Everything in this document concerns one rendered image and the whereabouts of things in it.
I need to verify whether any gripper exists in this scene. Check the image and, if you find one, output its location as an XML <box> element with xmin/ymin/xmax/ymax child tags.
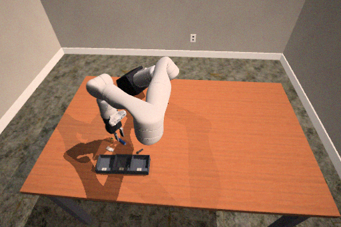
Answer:
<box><xmin>99</xmin><ymin>108</ymin><xmax>127</xmax><ymax>141</ymax></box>

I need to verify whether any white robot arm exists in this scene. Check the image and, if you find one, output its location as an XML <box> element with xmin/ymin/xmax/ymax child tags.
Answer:
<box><xmin>86</xmin><ymin>57</ymin><xmax>179</xmax><ymax>145</ymax></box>

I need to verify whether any dark grey rack of three bins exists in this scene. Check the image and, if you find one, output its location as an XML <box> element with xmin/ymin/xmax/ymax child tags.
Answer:
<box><xmin>95</xmin><ymin>154</ymin><xmax>151</xmax><ymax>175</ymax></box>

